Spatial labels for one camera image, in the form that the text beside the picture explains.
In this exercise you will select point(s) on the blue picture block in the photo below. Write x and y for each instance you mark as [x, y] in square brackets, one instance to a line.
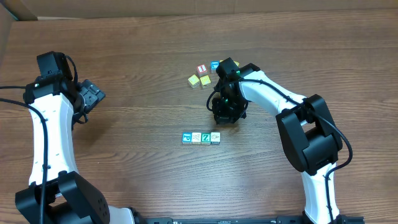
[214, 65]

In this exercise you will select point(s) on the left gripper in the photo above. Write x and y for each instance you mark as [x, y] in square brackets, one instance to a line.
[92, 93]

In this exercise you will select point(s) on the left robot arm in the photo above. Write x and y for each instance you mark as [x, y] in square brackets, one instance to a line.
[57, 193]

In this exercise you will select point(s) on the blue letter P block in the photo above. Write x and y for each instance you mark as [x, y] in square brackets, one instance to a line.
[186, 138]

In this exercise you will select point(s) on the red letter I block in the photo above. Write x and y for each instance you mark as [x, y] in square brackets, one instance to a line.
[202, 70]

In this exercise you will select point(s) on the green letter Z block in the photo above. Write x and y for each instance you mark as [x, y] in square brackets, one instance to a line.
[206, 138]

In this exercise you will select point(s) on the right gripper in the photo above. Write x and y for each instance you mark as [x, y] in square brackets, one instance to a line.
[224, 116]

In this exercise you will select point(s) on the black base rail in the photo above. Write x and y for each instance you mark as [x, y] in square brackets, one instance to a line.
[295, 219]

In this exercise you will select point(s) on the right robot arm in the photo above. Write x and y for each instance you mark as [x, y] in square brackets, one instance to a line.
[309, 138]

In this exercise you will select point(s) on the yellow block centre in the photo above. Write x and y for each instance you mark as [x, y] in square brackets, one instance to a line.
[205, 81]

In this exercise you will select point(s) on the yellow block left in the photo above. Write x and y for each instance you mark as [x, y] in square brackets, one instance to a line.
[194, 81]

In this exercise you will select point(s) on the cardboard box corner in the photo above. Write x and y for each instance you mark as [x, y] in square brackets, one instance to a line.
[12, 11]

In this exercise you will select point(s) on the white natural wood block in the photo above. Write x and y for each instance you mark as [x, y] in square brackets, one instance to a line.
[196, 138]

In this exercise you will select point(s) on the red letter Q block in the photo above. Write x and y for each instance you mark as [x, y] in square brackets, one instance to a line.
[215, 138]

